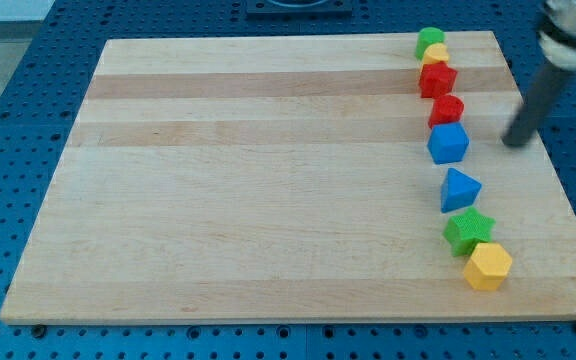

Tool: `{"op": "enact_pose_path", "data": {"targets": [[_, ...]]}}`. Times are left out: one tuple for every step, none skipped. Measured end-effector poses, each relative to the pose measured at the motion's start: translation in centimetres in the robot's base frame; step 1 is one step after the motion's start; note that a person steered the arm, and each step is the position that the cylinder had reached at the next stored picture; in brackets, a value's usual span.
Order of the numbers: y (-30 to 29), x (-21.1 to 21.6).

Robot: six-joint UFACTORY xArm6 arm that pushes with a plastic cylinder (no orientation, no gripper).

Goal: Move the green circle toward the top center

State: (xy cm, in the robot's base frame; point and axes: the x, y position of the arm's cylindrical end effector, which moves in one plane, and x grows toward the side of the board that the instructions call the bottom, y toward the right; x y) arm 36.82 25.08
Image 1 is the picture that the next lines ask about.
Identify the blue cube block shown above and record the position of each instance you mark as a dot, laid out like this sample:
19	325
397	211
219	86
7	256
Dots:
448	143

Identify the yellow heart block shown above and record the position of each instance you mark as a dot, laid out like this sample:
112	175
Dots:
435	53

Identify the wooden board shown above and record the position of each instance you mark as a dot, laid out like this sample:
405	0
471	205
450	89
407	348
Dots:
286	180

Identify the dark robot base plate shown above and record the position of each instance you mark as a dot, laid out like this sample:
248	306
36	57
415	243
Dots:
264	8

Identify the red cylinder block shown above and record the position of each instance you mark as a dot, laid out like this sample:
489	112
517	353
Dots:
446	109

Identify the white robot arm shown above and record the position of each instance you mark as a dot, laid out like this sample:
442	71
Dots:
556	34

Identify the yellow hexagon block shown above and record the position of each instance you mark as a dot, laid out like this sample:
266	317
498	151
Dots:
487	267

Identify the blue triangle block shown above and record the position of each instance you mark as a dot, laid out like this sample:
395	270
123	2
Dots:
458	190

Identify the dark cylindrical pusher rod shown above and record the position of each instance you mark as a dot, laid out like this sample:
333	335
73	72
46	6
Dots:
548	84

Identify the green star block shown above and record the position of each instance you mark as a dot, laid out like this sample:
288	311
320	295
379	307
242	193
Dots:
465	231

